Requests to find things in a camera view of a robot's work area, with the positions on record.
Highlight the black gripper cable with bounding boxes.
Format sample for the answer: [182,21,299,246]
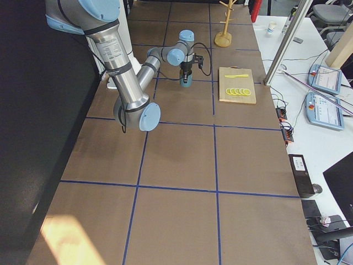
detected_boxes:
[158,42,212,81]

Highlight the lemon slice four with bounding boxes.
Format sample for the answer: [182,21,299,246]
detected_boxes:
[239,88,245,96]

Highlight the blue teach pendant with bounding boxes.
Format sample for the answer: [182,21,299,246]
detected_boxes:
[308,64,343,95]
[305,92,345,131]

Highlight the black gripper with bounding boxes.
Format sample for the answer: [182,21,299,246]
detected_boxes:
[180,62,192,71]

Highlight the wooden cutting board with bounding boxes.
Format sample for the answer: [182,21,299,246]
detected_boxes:
[218,67,256,104]

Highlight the wooden cup storage rack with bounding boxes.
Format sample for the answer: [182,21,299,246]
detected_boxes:
[214,0,237,47]

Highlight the lemon slice two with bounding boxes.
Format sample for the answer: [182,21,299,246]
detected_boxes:
[230,88,238,96]

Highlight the black box with label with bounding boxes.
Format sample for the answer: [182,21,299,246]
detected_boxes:
[288,154,315,198]

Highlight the lower blue teach pendant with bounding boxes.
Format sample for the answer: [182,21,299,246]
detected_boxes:
[305,92,345,131]

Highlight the aluminium frame post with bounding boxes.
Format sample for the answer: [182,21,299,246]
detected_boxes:
[264,0,313,86]

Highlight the lemon slice three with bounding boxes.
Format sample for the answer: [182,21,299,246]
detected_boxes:
[234,88,242,95]

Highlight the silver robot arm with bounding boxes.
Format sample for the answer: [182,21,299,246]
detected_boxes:
[45,1,196,131]

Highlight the white paper cup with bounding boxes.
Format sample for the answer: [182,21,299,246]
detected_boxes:
[266,21,277,35]

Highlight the upper blue teach pendant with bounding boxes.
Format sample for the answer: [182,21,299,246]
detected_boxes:
[308,64,343,95]

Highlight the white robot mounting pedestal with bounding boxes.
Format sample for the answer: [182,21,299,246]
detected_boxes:
[106,0,144,89]

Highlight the blue mug yellow inside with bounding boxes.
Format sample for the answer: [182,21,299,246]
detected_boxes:
[179,70,192,88]

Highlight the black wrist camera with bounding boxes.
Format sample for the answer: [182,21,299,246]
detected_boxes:
[194,54,204,69]

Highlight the yellow plastic knife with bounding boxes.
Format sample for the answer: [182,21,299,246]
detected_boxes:
[224,74,249,78]

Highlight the black monitor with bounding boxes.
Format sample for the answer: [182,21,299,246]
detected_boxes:
[323,152,353,226]

